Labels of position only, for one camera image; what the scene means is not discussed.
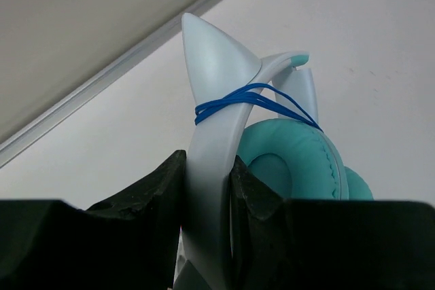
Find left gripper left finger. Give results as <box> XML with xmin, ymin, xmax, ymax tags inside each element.
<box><xmin>1</xmin><ymin>150</ymin><xmax>186</xmax><ymax>289</ymax></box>

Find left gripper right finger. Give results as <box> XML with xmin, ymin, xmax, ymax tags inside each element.
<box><xmin>230</xmin><ymin>159</ymin><xmax>434</xmax><ymax>289</ymax></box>

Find teal cat-ear headphones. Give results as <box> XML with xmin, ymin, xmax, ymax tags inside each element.
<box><xmin>181</xmin><ymin>13</ymin><xmax>372</xmax><ymax>289</ymax></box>

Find blue headphone cable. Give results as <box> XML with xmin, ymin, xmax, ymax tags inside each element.
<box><xmin>194</xmin><ymin>82</ymin><xmax>324</xmax><ymax>132</ymax></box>

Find aluminium table frame rail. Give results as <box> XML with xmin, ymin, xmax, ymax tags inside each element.
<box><xmin>1</xmin><ymin>0</ymin><xmax>222</xmax><ymax>166</ymax></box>

